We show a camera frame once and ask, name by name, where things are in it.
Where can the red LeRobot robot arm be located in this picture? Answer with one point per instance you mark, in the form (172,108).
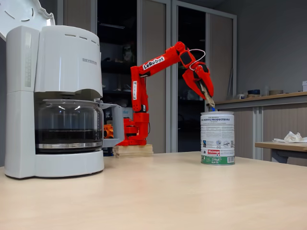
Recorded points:
(140,95)

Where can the white green coffee can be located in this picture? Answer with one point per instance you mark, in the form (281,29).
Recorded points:
(217,134)

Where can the white drip coffee maker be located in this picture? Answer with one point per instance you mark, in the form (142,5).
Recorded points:
(67,62)

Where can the blue tape roll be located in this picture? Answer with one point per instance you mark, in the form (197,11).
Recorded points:
(253,92)

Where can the beige metal storage cabinet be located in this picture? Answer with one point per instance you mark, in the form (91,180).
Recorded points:
(153,36)

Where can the beige tape roll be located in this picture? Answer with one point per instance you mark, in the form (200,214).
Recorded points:
(275,92)

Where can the low wooden top sideboard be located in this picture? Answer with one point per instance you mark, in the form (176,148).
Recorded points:
(283,115)

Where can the wooden base block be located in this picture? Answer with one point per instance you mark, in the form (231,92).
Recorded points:
(134,151)

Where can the small wooden side table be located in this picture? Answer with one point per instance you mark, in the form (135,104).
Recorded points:
(280,146)

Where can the white box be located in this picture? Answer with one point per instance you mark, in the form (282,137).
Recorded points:
(304,86)

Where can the crumpled white tissue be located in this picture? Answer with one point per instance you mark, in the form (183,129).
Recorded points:
(291,137)

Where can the orange printed clamp part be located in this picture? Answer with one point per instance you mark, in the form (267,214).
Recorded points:
(108,131)

